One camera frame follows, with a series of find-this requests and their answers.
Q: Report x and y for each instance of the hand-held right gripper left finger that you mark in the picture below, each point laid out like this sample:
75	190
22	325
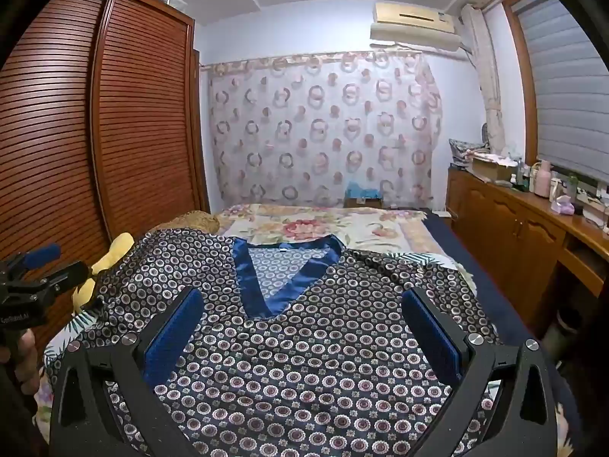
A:
173	338

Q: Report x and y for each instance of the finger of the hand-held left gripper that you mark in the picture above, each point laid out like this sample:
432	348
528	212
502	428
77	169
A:
40	254
66	273

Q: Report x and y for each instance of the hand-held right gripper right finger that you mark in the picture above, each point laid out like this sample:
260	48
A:
435	340

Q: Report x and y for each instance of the blue circle-print satin shirt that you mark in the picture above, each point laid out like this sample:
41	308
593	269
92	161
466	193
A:
304	366

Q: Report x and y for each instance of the person's left hand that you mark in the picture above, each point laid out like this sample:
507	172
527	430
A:
27	362

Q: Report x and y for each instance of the yellow plush toy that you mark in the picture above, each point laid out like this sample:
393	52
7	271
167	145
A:
114	252

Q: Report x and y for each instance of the navy bed sheet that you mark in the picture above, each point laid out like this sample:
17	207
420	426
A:
499	295

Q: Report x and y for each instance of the palm leaf print blanket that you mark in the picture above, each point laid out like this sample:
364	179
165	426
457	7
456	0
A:
404	258

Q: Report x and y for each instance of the wooden sideboard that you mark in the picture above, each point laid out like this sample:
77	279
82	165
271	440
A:
514	233

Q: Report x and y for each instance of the brown cardboard box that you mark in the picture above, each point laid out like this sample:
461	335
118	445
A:
362	203

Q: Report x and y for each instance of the wooden louvered wardrobe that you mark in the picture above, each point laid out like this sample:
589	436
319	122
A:
142	128

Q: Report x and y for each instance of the floral quilt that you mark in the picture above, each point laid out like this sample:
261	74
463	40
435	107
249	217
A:
309	226

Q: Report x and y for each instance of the open cardboard box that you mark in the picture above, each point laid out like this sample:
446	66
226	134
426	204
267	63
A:
492	169

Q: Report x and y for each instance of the small purple container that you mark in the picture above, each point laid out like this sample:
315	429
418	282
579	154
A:
564	205

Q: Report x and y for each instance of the patterned fabric bag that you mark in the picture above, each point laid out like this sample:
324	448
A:
468	152

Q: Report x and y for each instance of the pink bottle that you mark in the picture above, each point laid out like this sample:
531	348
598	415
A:
543	181

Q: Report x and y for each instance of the circle print curtain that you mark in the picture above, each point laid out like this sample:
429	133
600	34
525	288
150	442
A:
323	128

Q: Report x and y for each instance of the gathered beige curtain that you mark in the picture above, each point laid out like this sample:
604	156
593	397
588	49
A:
490	95

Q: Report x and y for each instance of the beige air conditioner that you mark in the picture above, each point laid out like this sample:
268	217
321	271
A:
414	28

